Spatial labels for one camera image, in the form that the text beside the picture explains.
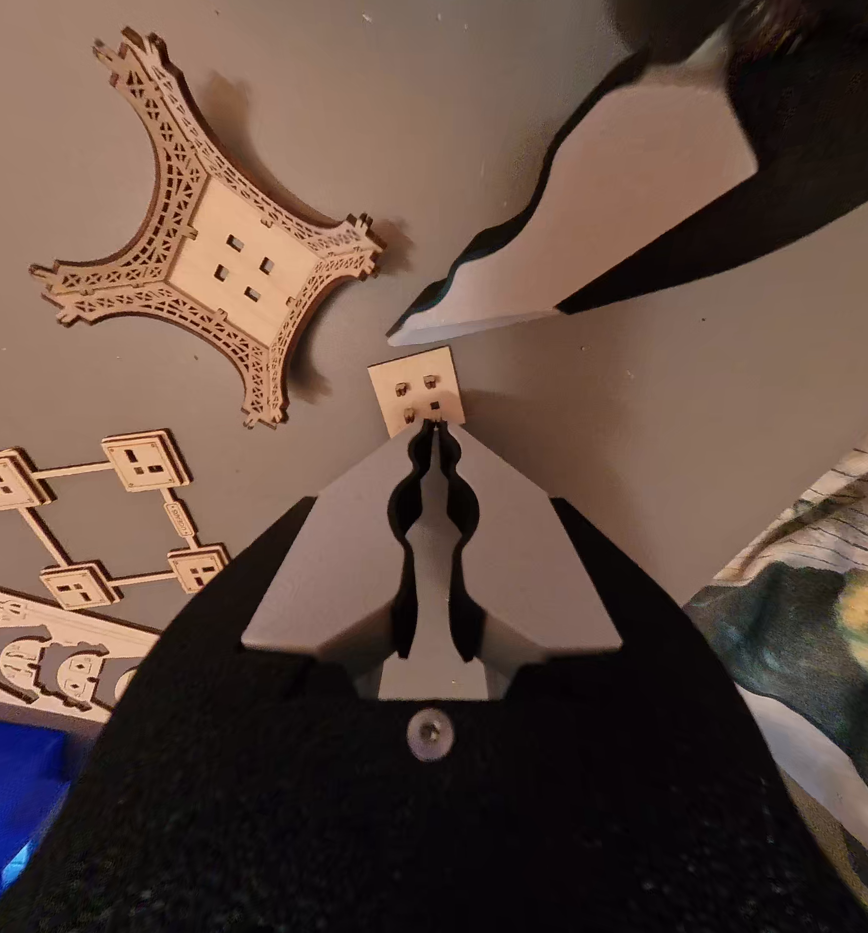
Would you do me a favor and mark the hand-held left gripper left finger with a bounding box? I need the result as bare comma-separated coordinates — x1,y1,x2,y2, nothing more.
241,421,436,682

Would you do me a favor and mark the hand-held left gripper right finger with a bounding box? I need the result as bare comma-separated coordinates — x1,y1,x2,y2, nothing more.
438,421,626,682

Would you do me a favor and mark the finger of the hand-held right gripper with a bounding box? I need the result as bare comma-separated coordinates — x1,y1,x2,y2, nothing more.
386,51,760,348

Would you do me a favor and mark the small square wooden plate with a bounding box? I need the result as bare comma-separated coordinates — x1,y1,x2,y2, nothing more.
367,345,467,438

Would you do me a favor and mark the grey desk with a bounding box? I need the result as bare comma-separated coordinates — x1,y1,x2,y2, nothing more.
0,0,868,730

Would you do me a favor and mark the patterned shirt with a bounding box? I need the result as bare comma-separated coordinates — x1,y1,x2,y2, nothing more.
685,412,868,933

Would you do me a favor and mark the plywood sheet with arch cutouts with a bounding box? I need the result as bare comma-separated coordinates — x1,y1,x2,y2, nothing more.
0,579,161,724

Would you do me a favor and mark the wooden tower base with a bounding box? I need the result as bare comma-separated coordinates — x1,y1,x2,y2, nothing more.
29,28,385,430

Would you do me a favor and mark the blue plastic bin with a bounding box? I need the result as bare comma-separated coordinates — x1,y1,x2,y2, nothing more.
0,714,70,930

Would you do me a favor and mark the four-square wooden frame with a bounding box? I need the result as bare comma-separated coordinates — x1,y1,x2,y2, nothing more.
0,429,231,612

